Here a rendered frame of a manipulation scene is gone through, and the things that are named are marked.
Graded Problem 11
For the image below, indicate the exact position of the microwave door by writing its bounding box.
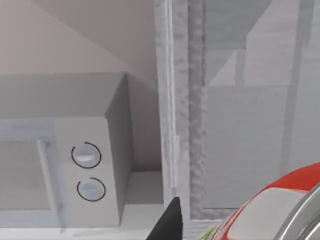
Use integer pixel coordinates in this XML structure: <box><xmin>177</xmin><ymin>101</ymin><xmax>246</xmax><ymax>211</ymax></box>
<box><xmin>0</xmin><ymin>119</ymin><xmax>66</xmax><ymax>228</ymax></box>

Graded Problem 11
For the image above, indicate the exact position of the red and white can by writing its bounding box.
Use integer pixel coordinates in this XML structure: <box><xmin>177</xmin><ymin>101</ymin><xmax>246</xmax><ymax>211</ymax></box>
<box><xmin>199</xmin><ymin>161</ymin><xmax>320</xmax><ymax>240</ymax></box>

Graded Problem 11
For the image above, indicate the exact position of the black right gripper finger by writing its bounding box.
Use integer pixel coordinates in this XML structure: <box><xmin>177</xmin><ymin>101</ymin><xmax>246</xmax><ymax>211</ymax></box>
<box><xmin>145</xmin><ymin>196</ymin><xmax>184</xmax><ymax>240</ymax></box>

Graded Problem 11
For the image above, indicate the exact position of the pale microwave oven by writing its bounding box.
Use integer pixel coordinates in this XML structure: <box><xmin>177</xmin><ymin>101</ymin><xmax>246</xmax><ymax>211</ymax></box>
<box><xmin>0</xmin><ymin>71</ymin><xmax>134</xmax><ymax>229</ymax></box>

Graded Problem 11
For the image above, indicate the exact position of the microwave knob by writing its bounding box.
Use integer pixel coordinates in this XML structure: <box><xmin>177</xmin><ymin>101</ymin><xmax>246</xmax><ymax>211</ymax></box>
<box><xmin>71</xmin><ymin>141</ymin><xmax>102</xmax><ymax>169</ymax></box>
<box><xmin>76</xmin><ymin>177</ymin><xmax>107</xmax><ymax>202</ymax></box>

